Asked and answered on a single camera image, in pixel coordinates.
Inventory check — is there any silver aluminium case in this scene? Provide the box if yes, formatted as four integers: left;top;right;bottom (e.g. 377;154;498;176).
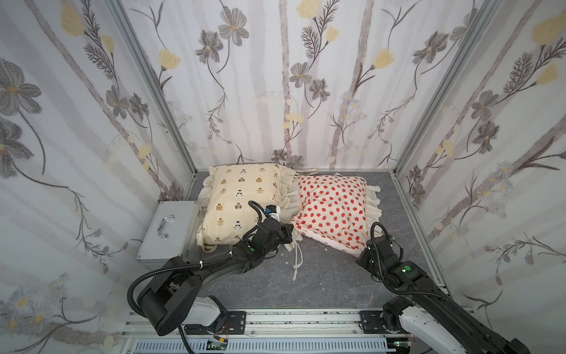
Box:
136;201;201;269

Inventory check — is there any cream animal print pillow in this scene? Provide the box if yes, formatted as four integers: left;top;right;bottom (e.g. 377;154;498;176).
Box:
196;163;302;252

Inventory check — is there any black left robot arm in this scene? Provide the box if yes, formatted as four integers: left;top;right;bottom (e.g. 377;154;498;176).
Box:
127;201;293;336

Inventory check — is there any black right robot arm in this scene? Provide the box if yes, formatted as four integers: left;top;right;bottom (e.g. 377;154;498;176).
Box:
357;222;530;353

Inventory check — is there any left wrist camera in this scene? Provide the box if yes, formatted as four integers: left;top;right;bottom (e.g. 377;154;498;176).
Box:
265;204;282;221

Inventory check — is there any strawberry print ruffled pillow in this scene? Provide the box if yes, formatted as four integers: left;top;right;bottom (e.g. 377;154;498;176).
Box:
291;175;382;257

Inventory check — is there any white drawstring cord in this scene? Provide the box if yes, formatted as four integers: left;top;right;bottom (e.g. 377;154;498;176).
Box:
282;238;306;283

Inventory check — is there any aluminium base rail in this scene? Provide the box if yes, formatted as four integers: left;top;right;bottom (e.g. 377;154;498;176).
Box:
116;308;433;353

